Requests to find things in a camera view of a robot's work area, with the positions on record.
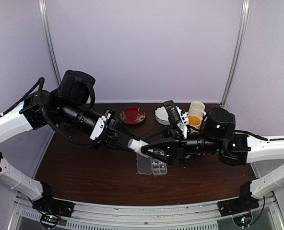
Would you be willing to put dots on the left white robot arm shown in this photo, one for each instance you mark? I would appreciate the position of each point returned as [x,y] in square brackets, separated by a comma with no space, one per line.
[68,111]

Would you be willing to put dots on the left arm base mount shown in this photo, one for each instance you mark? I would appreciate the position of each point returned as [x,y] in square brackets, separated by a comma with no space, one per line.
[52,214]

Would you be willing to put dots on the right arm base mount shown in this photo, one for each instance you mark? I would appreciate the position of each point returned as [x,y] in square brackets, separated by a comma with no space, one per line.
[240,210]

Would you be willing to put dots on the red floral plate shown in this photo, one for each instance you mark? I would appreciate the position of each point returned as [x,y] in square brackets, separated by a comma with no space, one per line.
[132,116]

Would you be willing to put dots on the cream ribbed mug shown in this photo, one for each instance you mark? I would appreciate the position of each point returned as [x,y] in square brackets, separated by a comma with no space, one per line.
[198,109]

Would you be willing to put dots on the small white pill bottle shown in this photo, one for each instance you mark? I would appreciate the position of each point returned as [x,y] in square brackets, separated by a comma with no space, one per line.
[136,146]

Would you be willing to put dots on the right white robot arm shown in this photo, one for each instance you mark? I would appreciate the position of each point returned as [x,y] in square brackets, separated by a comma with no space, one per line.
[219,135]

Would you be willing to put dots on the right aluminium frame post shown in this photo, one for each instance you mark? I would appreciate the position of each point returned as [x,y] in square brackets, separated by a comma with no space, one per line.
[243,21]

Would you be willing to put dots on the white scalloped bowl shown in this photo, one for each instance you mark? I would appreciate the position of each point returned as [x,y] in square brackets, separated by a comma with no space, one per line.
[161,116]

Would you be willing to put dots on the front aluminium rail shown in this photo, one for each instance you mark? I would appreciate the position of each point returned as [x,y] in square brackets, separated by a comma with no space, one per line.
[198,216]

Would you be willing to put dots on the left aluminium frame post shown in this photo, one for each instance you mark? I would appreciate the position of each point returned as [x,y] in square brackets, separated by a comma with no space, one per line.
[49,41]

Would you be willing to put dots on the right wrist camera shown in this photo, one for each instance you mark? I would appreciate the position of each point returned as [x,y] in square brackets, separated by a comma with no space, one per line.
[176,116]

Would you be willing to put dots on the clear plastic pill organizer box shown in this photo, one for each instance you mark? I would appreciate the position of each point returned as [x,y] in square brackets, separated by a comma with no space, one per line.
[147,165]

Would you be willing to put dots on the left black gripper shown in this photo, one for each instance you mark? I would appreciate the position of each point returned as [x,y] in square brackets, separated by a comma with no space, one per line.
[108,122]

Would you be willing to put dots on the yellow interior patterned mug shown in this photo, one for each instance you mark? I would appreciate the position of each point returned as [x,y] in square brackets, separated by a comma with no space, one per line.
[194,122]

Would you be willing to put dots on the aluminium frame post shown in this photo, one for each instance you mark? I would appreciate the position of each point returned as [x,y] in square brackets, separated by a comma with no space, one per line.
[49,41]
[243,21]

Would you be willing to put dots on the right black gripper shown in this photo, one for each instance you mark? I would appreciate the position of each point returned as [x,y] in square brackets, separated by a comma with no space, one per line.
[175,147]

